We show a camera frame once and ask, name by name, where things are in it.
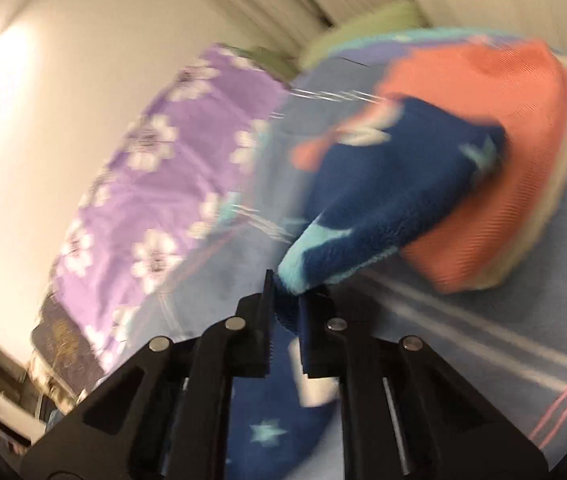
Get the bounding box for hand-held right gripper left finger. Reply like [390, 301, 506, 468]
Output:
[20, 269, 276, 480]

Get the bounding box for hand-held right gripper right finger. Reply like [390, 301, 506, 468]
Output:
[299, 294, 549, 480]

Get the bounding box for folded salmon pink garment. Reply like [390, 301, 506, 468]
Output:
[291, 40, 567, 293]

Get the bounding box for navy fleece star-print garment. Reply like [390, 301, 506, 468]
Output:
[226, 95, 509, 480]

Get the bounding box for green pillow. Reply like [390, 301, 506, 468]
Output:
[298, 0, 429, 68]

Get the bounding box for dark patterned cloth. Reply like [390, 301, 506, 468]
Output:
[28, 285, 109, 411]

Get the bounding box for light green cloth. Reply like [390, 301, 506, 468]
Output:
[228, 45, 297, 83]

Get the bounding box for purple floral pillow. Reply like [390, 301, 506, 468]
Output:
[56, 42, 291, 376]

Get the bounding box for blue plaid blanket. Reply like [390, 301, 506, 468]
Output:
[108, 30, 567, 480]

